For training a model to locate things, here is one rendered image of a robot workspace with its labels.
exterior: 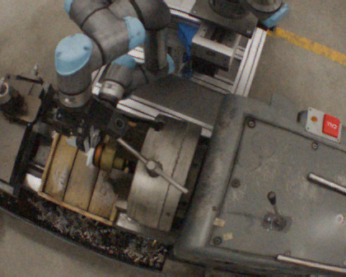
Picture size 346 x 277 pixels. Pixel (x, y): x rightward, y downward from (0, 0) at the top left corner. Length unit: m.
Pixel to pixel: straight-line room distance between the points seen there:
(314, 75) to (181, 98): 0.99
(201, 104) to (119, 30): 1.50
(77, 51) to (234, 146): 0.52
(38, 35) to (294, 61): 1.79
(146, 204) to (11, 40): 2.10
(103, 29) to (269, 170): 0.56
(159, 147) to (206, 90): 1.22
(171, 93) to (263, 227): 1.34
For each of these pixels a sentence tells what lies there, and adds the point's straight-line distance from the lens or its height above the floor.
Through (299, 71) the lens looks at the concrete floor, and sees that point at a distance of 2.75.
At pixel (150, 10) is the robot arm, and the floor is 1.41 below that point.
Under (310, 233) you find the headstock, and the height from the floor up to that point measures 1.26.
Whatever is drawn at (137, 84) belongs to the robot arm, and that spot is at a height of 1.00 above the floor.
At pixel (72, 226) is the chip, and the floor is 0.59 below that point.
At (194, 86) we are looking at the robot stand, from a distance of 2.30.
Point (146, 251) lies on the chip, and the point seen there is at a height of 0.56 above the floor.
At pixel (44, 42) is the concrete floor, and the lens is 2.84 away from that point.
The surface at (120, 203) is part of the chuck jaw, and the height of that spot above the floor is 1.11.
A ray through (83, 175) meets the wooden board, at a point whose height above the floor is 0.88.
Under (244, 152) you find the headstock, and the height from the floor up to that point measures 1.25.
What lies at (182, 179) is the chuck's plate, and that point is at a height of 1.23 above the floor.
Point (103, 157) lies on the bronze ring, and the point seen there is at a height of 1.12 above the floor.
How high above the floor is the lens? 2.29
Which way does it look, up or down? 72 degrees down
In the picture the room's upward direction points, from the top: 4 degrees clockwise
